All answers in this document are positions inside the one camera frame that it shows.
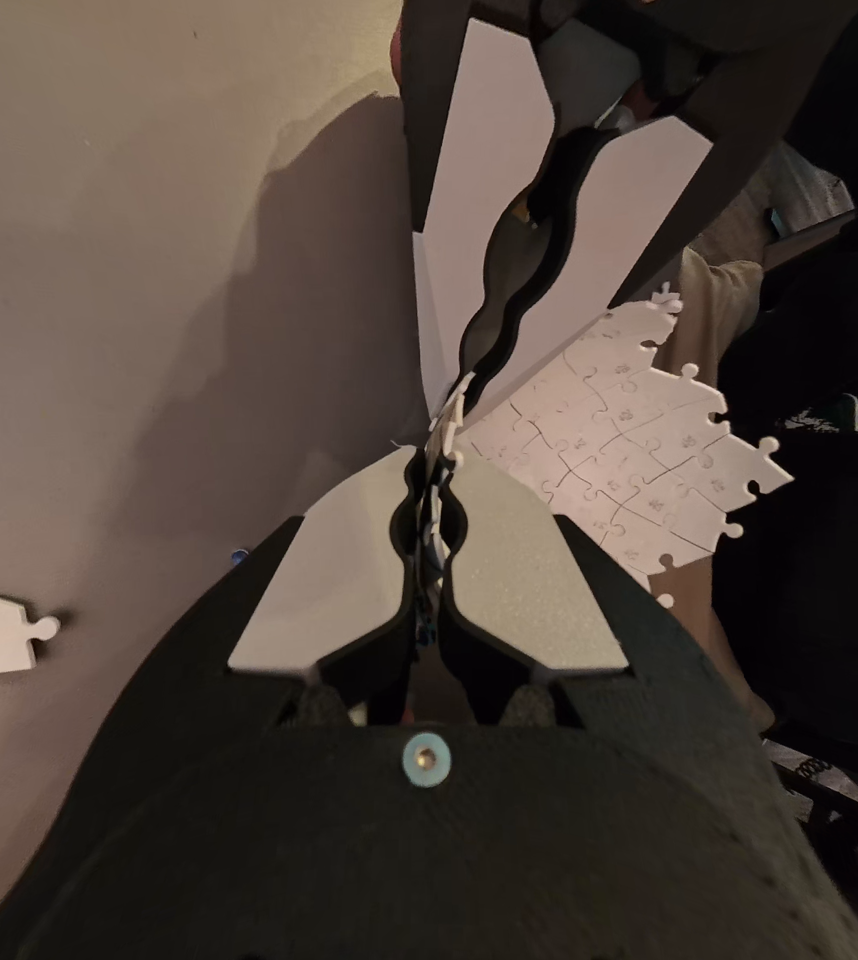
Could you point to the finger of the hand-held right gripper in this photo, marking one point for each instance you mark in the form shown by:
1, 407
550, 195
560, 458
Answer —
639, 195
489, 112

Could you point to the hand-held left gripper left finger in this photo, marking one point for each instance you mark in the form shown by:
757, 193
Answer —
316, 592

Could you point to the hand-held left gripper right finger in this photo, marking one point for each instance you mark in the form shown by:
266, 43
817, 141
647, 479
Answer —
534, 592

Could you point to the colourful puzzle ball shell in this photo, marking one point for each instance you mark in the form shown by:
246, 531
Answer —
639, 450

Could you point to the yellow blue puzzle piece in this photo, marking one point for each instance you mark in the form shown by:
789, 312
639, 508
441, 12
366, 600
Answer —
423, 634

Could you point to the person's dark clothing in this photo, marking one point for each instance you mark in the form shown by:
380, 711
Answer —
826, 525

